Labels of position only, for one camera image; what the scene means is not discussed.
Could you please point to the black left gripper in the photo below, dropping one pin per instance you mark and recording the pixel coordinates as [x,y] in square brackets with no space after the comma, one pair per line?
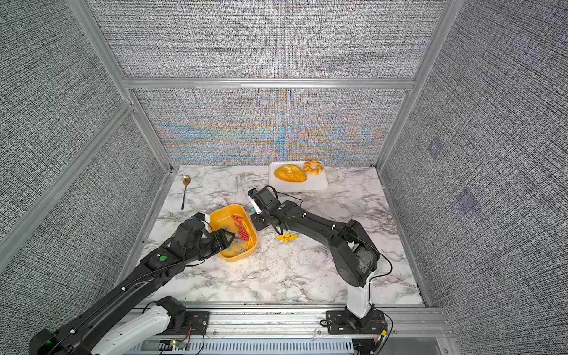
[222,243]

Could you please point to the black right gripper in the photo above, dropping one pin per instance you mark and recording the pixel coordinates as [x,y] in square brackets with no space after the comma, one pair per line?
[255,219]

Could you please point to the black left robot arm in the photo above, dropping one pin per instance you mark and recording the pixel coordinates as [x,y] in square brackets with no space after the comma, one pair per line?
[82,334]

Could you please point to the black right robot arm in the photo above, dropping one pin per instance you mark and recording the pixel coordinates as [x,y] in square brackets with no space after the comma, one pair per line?
[353,252]

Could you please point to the yellow plastic storage box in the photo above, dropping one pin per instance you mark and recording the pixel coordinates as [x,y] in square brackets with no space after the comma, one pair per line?
[239,249]

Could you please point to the yellow clothespin centre upper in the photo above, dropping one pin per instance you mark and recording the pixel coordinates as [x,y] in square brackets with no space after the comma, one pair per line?
[290,237]

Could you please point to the yellow clothespin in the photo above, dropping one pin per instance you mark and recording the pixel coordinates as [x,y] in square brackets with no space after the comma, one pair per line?
[283,238]
[290,237]

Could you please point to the yellow clothespin centre lower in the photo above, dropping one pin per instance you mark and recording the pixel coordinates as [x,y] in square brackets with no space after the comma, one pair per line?
[283,238]

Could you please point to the oval golden bread loaf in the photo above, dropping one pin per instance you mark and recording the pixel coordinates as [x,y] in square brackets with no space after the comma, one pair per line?
[291,173]

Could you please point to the white rectangular tray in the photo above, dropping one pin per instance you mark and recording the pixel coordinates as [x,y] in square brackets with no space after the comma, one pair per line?
[316,173]

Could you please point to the iridescent gold blue spoon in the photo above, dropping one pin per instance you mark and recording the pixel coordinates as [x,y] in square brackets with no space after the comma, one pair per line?
[186,180]

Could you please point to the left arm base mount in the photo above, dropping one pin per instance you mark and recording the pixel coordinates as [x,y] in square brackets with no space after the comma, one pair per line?
[183,320]

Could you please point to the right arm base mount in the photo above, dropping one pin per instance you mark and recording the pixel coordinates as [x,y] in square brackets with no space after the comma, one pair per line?
[344,322]

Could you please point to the white slotted cable duct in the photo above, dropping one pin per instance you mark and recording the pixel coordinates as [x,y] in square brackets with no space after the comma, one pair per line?
[250,346]

